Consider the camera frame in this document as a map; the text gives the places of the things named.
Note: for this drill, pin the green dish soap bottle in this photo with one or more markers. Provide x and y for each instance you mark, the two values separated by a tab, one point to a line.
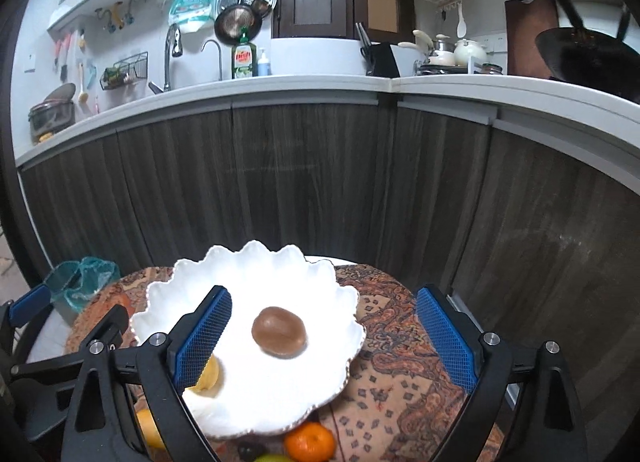
243	61

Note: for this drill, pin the white scalloped bowl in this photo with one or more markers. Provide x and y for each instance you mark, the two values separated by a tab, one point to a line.
290	282

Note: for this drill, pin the slim curved faucet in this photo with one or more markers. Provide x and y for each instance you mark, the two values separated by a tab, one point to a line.
219	56

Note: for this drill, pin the dark wooden cutting board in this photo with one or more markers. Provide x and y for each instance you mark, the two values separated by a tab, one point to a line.
525	31

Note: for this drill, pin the dark plum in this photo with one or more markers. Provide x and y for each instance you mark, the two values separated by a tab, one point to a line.
246	451

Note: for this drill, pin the metal pot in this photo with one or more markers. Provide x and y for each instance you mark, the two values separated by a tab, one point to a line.
442	45

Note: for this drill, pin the copper frying pan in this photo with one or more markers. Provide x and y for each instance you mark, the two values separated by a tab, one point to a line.
235	24

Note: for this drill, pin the orange tangerine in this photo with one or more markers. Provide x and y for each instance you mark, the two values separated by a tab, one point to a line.
310	442

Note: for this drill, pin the white teapot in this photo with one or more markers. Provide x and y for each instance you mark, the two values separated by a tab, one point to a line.
470	52

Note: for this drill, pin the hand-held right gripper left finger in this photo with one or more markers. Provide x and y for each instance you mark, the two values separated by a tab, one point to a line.
205	337

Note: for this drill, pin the brown kiwi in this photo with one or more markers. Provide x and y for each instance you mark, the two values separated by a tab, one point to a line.
277	332

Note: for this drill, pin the large yellow lemon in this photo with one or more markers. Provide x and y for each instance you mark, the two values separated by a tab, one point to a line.
149	429

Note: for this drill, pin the small copper pan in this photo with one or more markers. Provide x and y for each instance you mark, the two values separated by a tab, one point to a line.
260	4

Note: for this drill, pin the grey pot with lid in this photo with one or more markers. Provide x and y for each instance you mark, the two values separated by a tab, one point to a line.
50	114

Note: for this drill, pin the patterned tablecloth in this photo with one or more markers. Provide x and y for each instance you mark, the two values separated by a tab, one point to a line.
400	392

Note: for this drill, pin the white hanging spatula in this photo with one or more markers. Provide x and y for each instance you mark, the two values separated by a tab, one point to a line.
461	24

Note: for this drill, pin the teal plastic bag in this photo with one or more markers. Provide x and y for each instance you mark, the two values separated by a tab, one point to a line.
95	272

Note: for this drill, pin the colourful wall hook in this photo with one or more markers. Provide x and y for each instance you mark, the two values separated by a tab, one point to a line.
134	4
117	15

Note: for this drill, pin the paper towel packet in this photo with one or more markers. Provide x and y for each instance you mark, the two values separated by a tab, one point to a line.
192	4

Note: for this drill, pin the white pump bottle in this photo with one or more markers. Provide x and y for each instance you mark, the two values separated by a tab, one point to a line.
263	66

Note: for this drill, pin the white dish brush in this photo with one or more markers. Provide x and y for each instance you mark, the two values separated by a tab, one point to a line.
82	86

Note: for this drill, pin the black wok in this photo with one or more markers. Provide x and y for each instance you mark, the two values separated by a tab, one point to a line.
590	61

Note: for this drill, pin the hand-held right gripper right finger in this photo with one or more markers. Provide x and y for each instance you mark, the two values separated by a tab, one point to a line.
445	342

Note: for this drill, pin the black knife block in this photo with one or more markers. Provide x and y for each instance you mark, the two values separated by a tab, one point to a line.
382	59

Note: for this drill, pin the green apple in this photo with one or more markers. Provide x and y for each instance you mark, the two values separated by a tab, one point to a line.
272	458

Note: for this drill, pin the small yellow lemon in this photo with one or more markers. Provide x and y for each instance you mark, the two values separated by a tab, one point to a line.
209	377

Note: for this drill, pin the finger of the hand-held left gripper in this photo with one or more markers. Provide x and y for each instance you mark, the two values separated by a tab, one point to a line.
105	322
30	303

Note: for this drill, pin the dark wood kitchen cabinet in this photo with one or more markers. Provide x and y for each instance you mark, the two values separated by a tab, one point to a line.
325	166

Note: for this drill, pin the chrome kitchen faucet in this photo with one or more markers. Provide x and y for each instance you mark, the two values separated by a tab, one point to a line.
172	41

